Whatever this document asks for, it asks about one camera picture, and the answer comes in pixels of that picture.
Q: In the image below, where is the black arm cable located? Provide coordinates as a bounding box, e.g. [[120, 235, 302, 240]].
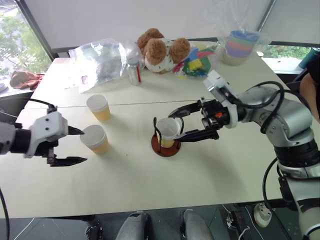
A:
[[234, 80, 286, 134], [23, 98, 58, 113]]

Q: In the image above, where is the glass jar with red straw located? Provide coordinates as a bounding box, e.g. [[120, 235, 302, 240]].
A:
[[126, 56, 143, 86]]

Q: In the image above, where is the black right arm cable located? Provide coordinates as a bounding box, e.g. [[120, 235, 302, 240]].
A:
[[234, 80, 286, 134]]

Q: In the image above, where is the brown white plush toy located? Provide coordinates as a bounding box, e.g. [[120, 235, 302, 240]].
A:
[[136, 27, 191, 75]]

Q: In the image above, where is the black window frame post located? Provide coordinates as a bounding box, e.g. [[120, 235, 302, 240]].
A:
[[14, 0, 55, 60]]

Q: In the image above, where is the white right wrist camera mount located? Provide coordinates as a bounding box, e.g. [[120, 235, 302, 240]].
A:
[[203, 69, 239, 130]]

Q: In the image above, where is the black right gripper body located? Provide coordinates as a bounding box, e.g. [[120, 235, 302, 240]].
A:
[[199, 98, 230, 140]]

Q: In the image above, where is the wire cup holder brown base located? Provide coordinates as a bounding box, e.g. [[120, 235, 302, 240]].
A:
[[150, 116, 185, 158]]

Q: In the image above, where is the bagged stack of coloured bowls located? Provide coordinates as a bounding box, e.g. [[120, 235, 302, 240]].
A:
[[215, 23, 272, 67]]

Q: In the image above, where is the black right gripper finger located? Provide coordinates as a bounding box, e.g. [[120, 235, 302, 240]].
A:
[[172, 128, 220, 143], [167, 100, 202, 119]]

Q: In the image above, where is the bag of colourful blocks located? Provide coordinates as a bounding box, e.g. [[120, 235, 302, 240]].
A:
[[172, 41, 219, 79]]

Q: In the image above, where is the grey rounded robot knee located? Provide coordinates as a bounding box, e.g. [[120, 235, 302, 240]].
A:
[[180, 209, 214, 240], [115, 210, 153, 240]]

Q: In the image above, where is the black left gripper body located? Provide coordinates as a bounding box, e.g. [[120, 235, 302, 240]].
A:
[[36, 139, 60, 167]]

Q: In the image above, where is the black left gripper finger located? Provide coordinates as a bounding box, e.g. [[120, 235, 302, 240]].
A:
[[67, 125, 86, 137], [50, 156, 89, 168]]

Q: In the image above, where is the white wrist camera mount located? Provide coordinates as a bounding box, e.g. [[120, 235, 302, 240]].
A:
[[203, 69, 239, 130], [24, 110, 69, 159]]

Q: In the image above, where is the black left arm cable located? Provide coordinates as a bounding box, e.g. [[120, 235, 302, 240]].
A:
[[23, 98, 58, 113]]

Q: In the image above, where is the yellow paper cup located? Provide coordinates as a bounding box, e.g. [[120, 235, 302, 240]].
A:
[[79, 124, 111, 156], [86, 94, 112, 123], [156, 117, 182, 149]]

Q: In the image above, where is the large clear plastic bag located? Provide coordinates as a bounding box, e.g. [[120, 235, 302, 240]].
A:
[[65, 37, 146, 94]]

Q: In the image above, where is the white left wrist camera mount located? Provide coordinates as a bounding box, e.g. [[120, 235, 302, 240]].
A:
[[24, 110, 69, 159]]

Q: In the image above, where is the black chair back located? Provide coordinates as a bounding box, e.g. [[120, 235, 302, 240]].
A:
[[0, 91, 35, 123]]

